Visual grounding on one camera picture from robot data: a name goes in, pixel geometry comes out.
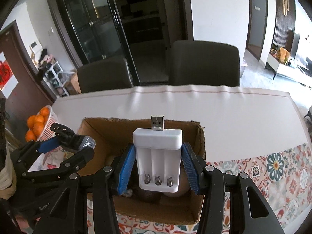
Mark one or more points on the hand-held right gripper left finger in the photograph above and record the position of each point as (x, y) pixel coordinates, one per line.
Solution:
(124, 171)

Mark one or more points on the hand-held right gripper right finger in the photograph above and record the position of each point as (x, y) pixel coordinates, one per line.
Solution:
(190, 169)

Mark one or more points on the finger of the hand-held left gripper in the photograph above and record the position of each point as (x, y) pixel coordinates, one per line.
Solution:
(63, 167)
(48, 144)

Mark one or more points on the black phone holder clip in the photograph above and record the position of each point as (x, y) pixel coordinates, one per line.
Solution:
(78, 143)

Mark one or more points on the white usb battery charger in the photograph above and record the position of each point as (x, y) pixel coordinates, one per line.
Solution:
(157, 136)

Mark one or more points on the brown cardboard box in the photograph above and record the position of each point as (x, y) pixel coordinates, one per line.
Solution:
(156, 210)

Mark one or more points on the person's left forearm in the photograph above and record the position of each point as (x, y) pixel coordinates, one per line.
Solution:
(7, 180)

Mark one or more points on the white fruit basket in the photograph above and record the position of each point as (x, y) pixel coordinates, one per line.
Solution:
(50, 129)

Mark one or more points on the orange fruit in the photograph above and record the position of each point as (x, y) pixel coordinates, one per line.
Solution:
(39, 119)
(38, 128)
(44, 112)
(30, 135)
(31, 121)

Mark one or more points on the brown wooden door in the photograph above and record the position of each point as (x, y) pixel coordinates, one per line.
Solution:
(22, 95)

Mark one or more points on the small floor cardboard box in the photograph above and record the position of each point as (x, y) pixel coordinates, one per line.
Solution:
(73, 84)

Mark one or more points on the patterned tile print tablecloth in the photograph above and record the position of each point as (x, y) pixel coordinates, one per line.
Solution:
(219, 107)

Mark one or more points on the white cluttered shelf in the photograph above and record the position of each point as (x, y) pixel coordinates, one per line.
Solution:
(52, 75)

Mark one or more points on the dark grey dining chair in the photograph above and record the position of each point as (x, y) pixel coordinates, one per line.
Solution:
(204, 63)
(104, 75)

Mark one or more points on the white tv cabinet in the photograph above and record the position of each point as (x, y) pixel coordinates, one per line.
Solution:
(287, 72)

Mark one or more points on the black glass cabinet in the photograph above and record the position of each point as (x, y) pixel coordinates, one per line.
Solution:
(102, 17)

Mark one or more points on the yellow paper bag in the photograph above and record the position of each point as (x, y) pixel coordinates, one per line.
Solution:
(284, 55)

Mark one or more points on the black television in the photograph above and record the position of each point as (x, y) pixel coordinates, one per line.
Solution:
(296, 46)

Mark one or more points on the dark interior door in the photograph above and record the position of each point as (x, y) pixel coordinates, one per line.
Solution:
(257, 17)

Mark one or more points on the red wall poster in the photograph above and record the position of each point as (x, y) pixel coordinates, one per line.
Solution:
(6, 75)

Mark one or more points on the white wall intercom panel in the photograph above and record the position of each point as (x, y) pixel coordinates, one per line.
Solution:
(34, 45)

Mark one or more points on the dark slatted wall panel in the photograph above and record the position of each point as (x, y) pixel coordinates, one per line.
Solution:
(284, 17)

